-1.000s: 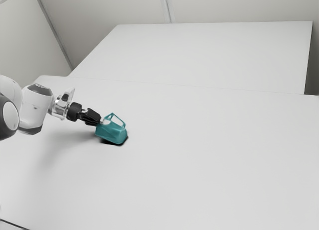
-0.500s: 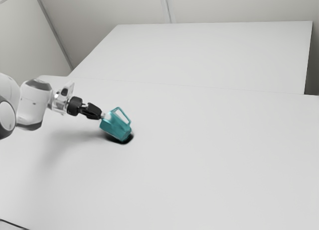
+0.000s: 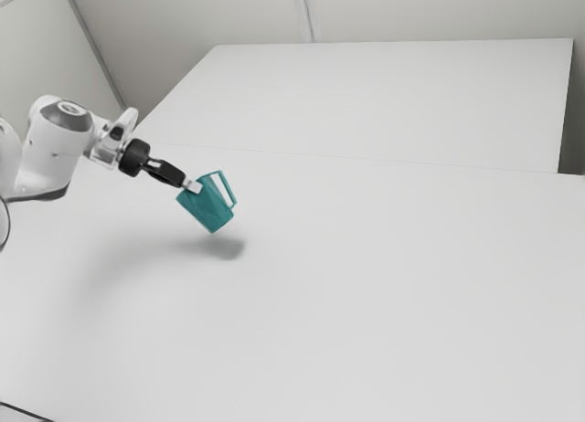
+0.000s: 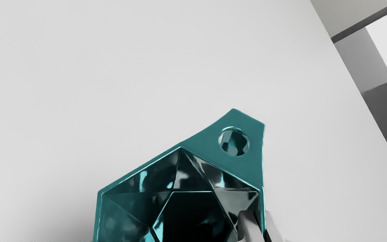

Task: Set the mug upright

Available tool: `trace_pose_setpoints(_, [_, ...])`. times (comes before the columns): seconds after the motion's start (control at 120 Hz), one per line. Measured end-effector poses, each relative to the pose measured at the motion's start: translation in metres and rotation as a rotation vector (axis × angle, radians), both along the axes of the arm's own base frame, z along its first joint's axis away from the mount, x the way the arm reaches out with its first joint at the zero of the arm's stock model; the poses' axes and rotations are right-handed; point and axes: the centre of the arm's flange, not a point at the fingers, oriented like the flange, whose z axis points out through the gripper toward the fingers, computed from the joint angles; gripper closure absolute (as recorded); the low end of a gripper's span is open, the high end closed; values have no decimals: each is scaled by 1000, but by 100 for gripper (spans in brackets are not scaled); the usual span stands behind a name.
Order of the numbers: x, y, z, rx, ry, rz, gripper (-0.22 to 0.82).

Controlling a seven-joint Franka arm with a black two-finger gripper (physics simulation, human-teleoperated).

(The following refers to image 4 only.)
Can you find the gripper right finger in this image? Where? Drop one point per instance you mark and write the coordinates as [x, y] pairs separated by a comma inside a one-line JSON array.
[[274, 232]]

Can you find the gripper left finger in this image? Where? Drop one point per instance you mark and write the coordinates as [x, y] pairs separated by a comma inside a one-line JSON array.
[[249, 230]]

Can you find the teal faceted mug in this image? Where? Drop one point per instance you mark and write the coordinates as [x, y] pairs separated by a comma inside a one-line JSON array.
[[197, 161]]

